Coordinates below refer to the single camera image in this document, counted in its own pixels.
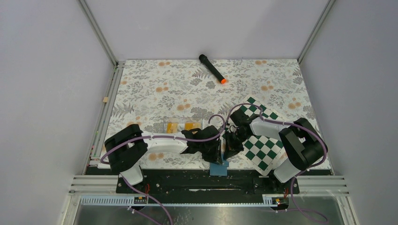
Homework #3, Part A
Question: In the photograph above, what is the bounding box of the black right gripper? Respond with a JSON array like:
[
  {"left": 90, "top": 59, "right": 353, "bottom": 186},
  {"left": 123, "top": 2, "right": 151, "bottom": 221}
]
[{"left": 224, "top": 129, "right": 251, "bottom": 160}]

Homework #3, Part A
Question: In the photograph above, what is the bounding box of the blue card holder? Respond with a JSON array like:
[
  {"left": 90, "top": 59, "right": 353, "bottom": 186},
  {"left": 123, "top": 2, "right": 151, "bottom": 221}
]
[{"left": 209, "top": 153, "right": 229, "bottom": 176}]

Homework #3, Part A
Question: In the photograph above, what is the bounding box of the clear box with orange cards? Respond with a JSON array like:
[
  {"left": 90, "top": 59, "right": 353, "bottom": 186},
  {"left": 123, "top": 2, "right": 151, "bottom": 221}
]
[{"left": 163, "top": 117, "right": 203, "bottom": 134}]

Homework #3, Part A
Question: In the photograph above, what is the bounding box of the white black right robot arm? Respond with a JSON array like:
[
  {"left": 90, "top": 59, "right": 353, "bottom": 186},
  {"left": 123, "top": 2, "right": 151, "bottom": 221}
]
[{"left": 223, "top": 109, "right": 328, "bottom": 193}]

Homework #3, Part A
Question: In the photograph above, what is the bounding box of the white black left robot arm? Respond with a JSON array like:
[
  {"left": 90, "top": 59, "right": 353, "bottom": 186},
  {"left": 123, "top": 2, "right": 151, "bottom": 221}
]
[{"left": 100, "top": 124, "right": 222, "bottom": 193}]

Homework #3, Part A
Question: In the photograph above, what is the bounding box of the green white checkered board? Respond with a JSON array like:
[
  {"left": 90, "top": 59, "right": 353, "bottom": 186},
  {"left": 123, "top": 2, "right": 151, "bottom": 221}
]
[{"left": 228, "top": 95, "right": 288, "bottom": 176}]

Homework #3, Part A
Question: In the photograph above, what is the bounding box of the black marker orange tip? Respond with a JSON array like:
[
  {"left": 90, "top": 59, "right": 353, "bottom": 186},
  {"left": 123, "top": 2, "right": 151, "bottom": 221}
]
[{"left": 199, "top": 54, "right": 227, "bottom": 84}]

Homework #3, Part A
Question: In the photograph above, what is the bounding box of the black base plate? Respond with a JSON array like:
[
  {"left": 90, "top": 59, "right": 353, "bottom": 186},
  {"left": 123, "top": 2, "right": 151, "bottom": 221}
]
[{"left": 134, "top": 169, "right": 299, "bottom": 195}]

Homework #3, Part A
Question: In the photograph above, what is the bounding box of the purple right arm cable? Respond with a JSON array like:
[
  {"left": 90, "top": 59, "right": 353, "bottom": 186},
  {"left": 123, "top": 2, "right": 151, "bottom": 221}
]
[{"left": 227, "top": 103, "right": 329, "bottom": 224}]

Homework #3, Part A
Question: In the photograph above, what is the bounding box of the slotted cable duct rail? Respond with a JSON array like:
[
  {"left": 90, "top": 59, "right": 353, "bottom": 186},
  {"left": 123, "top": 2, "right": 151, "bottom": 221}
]
[{"left": 79, "top": 194, "right": 288, "bottom": 208}]

